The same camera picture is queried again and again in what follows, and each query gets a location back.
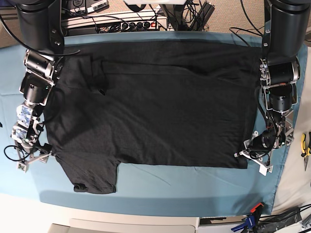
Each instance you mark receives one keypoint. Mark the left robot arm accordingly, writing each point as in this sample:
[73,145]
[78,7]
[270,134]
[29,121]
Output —
[285,25]

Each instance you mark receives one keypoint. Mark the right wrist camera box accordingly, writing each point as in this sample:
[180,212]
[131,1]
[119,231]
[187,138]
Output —
[22,166]

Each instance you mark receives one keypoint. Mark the black power strip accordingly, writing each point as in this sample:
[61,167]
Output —
[138,26]

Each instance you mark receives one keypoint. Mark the yellow handled pliers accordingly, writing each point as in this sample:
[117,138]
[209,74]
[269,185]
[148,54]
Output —
[305,150]

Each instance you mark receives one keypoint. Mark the black T-shirt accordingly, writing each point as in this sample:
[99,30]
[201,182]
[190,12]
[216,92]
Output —
[170,103]

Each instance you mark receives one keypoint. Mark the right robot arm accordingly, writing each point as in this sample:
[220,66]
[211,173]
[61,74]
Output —
[40,23]

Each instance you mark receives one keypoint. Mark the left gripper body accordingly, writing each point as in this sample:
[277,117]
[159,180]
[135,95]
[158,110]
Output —
[261,144]

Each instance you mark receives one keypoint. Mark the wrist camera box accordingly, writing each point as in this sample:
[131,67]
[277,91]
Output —
[263,169]
[22,166]

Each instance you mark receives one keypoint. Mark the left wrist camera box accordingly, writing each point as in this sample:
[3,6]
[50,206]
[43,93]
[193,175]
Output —
[263,169]

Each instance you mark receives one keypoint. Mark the blue orange clamp bottom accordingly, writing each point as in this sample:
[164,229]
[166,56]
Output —
[251,221]

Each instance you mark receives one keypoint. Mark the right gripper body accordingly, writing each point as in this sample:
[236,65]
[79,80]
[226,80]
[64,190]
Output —
[24,150]

